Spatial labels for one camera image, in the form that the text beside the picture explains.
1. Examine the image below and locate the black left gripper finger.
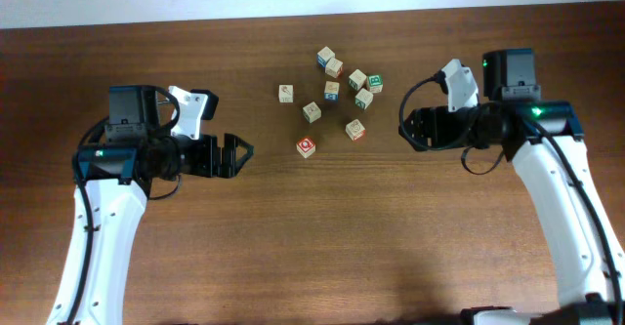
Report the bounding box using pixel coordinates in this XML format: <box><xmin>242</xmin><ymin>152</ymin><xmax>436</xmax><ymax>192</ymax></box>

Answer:
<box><xmin>224</xmin><ymin>133</ymin><xmax>254</xmax><ymax>155</ymax></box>
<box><xmin>221</xmin><ymin>149</ymin><xmax>252</xmax><ymax>178</ymax></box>

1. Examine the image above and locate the red Q wooden block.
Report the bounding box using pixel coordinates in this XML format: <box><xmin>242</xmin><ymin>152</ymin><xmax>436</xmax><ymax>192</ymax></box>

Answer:
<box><xmin>296</xmin><ymin>137</ymin><xmax>316</xmax><ymax>158</ymax></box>

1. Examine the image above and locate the snail picture wooden block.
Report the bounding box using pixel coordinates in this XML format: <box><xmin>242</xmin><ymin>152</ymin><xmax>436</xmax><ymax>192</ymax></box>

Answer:
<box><xmin>345</xmin><ymin>119</ymin><xmax>366</xmax><ymax>141</ymax></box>

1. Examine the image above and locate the green R wooden block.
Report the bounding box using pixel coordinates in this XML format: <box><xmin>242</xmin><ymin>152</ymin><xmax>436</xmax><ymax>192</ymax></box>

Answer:
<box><xmin>303</xmin><ymin>102</ymin><xmax>322</xmax><ymax>123</ymax></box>

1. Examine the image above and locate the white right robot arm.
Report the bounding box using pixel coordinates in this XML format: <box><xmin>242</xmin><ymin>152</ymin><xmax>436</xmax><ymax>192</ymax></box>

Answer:
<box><xmin>398</xmin><ymin>49</ymin><xmax>624</xmax><ymax>324</ymax></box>

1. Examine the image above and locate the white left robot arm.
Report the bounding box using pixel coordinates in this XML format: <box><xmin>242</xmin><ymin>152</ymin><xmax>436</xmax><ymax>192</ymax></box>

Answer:
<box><xmin>48</xmin><ymin>85</ymin><xmax>254</xmax><ymax>324</ymax></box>

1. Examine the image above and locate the green B wooden block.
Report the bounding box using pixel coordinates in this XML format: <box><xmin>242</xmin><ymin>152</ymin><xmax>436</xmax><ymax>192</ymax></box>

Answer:
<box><xmin>366</xmin><ymin>74</ymin><xmax>384</xmax><ymax>94</ymax></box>

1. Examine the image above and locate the carrot picture wooden block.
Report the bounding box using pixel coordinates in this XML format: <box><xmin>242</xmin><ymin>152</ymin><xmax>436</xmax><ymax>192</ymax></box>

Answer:
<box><xmin>278</xmin><ymin>85</ymin><xmax>294</xmax><ymax>103</ymax></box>

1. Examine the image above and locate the green V wooden block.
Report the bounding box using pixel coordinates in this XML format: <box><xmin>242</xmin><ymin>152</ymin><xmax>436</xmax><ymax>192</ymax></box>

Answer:
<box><xmin>354</xmin><ymin>88</ymin><xmax>374</xmax><ymax>110</ymax></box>

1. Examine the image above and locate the green N wooden block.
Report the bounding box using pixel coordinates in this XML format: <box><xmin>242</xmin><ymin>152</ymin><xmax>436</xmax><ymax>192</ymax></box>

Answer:
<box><xmin>348</xmin><ymin>69</ymin><xmax>367</xmax><ymax>91</ymax></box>

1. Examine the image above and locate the blue 5 wooden block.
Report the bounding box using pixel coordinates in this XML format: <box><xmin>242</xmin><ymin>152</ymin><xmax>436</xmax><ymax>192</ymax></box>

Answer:
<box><xmin>323</xmin><ymin>81</ymin><xmax>340</xmax><ymax>102</ymax></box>

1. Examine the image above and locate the red letter wooden block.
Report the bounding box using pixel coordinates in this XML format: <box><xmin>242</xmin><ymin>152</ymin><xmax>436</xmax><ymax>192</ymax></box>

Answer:
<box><xmin>325</xmin><ymin>58</ymin><xmax>343</xmax><ymax>78</ymax></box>

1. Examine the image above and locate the blue L wooden block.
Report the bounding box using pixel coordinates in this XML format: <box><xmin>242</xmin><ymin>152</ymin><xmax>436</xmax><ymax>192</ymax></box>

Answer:
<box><xmin>316</xmin><ymin>46</ymin><xmax>336</xmax><ymax>67</ymax></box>

